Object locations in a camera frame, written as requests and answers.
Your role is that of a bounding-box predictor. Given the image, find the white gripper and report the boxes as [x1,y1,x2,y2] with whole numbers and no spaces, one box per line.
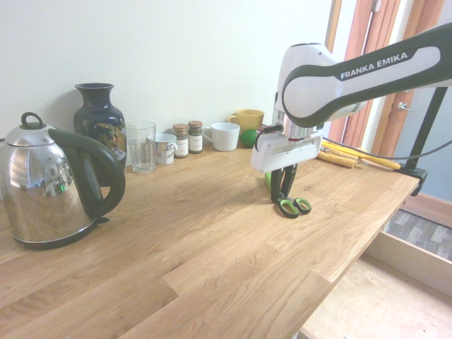
[250,132,323,204]

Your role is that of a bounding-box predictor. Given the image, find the green black scissors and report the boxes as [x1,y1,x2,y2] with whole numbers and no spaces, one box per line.
[264,171,312,220]

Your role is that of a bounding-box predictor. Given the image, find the large open wooden drawer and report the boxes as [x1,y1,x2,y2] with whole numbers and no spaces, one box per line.
[299,231,452,339]

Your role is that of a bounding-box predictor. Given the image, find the green lime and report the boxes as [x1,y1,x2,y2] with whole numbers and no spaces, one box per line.
[239,129,258,148]

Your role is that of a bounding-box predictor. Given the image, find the yellow mug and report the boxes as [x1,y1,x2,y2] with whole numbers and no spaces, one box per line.
[227,109,266,138]

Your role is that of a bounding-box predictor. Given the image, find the plain white cup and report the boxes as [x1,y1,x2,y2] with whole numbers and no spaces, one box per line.
[202,121,242,153]

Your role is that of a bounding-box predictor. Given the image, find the brown lid spice jar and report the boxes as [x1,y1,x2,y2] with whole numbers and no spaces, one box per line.
[187,120,204,155]
[172,123,189,159]

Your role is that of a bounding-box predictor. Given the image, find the small printed white mug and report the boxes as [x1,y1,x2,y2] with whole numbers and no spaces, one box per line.
[154,133,179,165]

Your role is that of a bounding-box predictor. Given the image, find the clear ribbed drinking glass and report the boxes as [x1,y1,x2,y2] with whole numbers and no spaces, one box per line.
[125,121,157,174]

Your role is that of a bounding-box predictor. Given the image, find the wooden door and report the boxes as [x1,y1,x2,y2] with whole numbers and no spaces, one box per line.
[324,0,452,209]

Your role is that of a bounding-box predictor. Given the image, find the dark blue floral vase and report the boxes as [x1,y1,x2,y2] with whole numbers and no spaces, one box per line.
[73,83,127,187]

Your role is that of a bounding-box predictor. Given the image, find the steel electric kettle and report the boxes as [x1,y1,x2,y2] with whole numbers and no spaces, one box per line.
[0,112,126,251]

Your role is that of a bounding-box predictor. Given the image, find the yellow handled utensil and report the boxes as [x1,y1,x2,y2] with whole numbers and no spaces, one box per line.
[319,139,402,170]

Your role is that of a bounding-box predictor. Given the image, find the black clamp camera stand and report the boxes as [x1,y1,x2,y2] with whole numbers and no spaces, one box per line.
[398,86,448,197]

